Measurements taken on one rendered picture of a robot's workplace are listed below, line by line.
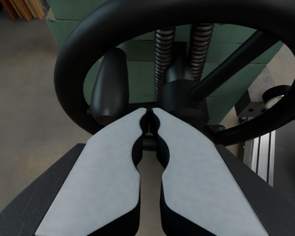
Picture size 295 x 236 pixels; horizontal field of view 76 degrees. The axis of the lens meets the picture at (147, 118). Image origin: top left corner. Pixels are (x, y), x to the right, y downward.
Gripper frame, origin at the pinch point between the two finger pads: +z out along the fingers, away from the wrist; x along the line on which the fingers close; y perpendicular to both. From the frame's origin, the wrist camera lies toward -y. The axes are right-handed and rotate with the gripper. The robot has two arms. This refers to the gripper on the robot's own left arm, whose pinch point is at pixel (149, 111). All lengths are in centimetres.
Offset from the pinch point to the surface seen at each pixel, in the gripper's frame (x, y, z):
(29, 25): -94, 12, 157
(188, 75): 5.2, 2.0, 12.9
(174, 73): 3.4, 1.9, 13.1
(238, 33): 11.1, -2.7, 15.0
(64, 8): -13.5, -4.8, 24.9
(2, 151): -77, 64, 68
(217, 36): 8.6, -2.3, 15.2
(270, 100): 27.2, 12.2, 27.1
